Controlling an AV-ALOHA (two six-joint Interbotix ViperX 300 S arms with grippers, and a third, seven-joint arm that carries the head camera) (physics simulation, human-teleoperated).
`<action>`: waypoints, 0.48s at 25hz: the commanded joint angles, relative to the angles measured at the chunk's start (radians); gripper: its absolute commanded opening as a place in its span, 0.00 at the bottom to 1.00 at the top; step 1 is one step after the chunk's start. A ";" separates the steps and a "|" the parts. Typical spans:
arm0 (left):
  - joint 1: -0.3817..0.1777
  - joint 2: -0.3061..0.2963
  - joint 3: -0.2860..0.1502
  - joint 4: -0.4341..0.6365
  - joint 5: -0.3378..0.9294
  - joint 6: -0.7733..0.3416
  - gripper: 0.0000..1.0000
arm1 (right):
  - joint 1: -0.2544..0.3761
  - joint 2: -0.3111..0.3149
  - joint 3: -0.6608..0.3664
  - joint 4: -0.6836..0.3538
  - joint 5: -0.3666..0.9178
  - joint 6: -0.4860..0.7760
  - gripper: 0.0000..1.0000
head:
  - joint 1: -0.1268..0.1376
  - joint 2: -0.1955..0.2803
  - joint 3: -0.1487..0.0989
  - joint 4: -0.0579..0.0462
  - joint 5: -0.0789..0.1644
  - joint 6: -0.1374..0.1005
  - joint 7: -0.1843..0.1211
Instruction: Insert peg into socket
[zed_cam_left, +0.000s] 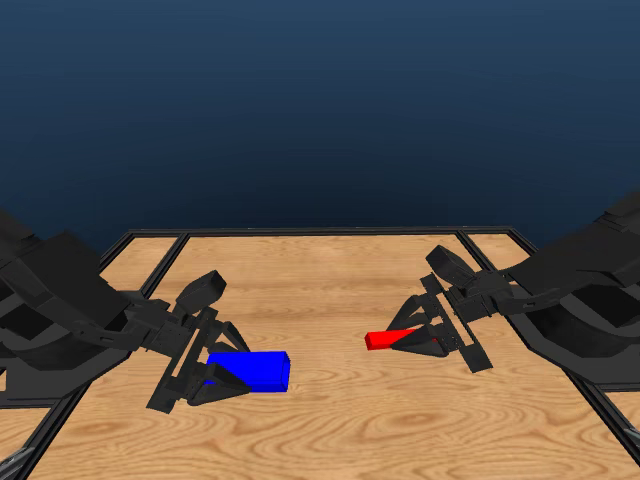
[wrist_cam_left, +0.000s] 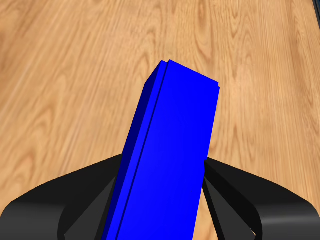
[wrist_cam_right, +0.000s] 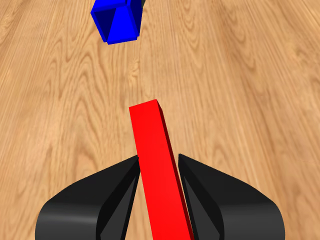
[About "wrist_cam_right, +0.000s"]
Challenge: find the thin red peg bar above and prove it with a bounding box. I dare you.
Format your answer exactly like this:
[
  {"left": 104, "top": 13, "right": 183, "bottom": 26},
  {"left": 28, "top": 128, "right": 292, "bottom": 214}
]
[{"left": 128, "top": 98, "right": 196, "bottom": 240}]

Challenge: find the blue hollow socket block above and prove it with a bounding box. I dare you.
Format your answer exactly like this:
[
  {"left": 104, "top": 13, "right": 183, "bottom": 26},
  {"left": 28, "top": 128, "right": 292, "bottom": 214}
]
[{"left": 90, "top": 0, "right": 143, "bottom": 46}]

